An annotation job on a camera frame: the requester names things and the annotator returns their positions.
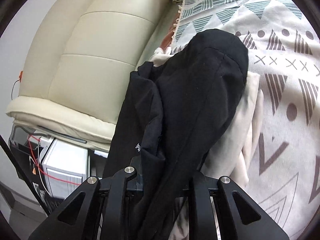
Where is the white box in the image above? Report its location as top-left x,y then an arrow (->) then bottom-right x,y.
40,139 -> 88,199

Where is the black garment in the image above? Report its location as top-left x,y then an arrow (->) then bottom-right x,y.
103,29 -> 248,239

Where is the cream padded headboard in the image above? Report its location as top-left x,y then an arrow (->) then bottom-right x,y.
6,0 -> 171,149

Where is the cream folded cloth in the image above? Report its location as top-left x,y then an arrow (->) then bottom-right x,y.
150,47 -> 264,240

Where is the black cable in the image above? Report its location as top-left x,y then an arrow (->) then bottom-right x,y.
0,134 -> 52,217

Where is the white green patterned blanket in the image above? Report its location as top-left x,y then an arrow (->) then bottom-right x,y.
171,0 -> 319,239

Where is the beige brown duvet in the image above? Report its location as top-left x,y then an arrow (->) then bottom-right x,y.
159,0 -> 183,51

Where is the cluttered bedside shelf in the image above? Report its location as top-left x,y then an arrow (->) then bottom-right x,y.
8,125 -> 108,214

